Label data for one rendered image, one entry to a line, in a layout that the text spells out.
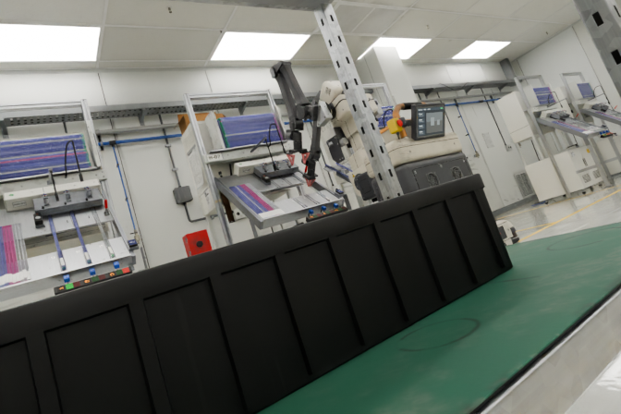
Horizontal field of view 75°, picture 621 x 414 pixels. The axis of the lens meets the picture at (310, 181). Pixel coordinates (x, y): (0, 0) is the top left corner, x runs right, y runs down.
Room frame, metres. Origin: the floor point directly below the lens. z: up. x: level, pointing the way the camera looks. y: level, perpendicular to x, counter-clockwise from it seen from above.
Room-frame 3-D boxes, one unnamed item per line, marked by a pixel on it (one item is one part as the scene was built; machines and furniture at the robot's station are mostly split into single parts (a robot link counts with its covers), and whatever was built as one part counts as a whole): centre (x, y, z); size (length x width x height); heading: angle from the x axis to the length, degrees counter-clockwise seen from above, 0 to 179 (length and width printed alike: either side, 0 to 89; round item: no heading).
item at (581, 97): (6.98, -4.81, 0.95); 1.36 x 0.82 x 1.90; 35
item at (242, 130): (3.20, 0.34, 1.52); 0.51 x 0.13 x 0.27; 125
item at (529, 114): (6.16, -3.62, 0.95); 1.36 x 0.82 x 1.90; 35
